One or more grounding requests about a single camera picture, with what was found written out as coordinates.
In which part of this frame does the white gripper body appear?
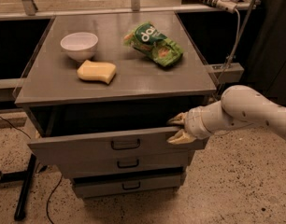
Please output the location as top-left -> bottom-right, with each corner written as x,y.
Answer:
184,106 -> 212,139

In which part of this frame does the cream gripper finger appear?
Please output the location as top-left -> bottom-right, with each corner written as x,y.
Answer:
167,129 -> 195,145
167,112 -> 187,125

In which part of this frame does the grey top drawer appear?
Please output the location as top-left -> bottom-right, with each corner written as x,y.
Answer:
28,127 -> 208,165

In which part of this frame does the grey drawer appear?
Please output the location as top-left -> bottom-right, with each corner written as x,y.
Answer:
57,150 -> 194,179
73,172 -> 186,199
28,127 -> 208,165

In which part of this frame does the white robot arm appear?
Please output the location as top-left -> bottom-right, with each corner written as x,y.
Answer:
167,85 -> 286,145

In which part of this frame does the grey drawer cabinet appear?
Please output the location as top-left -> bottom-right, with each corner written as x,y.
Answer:
16,12 -> 215,187

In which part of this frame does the grey bottom drawer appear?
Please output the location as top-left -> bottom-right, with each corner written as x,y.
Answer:
73,172 -> 186,199

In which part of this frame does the grey middle drawer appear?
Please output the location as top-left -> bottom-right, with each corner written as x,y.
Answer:
57,150 -> 194,179

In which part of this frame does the green chip bag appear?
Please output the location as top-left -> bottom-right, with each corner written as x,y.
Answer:
123,21 -> 183,67

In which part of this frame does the yellow sponge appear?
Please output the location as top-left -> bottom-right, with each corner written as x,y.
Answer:
77,60 -> 116,84

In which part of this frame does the white bowl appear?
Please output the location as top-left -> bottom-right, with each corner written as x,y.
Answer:
60,32 -> 99,62

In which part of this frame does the black stand leg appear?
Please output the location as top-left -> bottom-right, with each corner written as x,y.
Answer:
0,154 -> 36,221

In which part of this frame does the grey metal bracket block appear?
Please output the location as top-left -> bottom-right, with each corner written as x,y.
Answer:
206,63 -> 244,85

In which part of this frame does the white cable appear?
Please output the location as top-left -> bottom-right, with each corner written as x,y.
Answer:
211,8 -> 242,101

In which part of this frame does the black floor cable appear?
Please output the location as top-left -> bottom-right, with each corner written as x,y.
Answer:
0,110 -> 64,224

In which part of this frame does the metal frame rail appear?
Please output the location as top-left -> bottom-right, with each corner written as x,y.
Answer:
0,0 -> 263,21

